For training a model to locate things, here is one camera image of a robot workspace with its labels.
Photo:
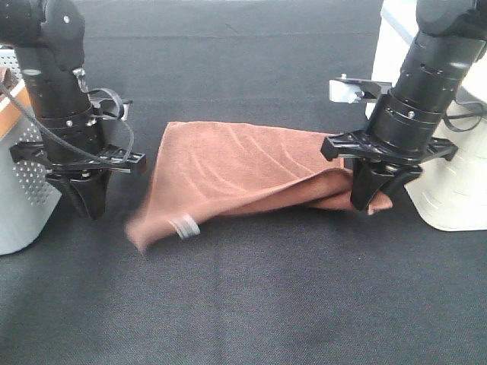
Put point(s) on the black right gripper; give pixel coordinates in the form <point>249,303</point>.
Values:
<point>370,190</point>

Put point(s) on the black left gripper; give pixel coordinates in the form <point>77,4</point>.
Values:
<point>80,176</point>

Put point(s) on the brown microfibre towel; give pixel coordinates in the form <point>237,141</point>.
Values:
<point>214,169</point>

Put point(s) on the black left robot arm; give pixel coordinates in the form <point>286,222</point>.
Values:
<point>48,40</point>

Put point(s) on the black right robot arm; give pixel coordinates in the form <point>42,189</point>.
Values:
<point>399,136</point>

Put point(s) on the brown towel in basket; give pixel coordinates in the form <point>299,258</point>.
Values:
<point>8,78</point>

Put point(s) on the grey perforated laundry basket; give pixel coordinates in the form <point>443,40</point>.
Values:
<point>27,199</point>

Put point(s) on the white plastic storage bin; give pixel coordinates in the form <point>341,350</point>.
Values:
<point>449,195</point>

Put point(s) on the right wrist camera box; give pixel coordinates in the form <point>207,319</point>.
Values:
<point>356,90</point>

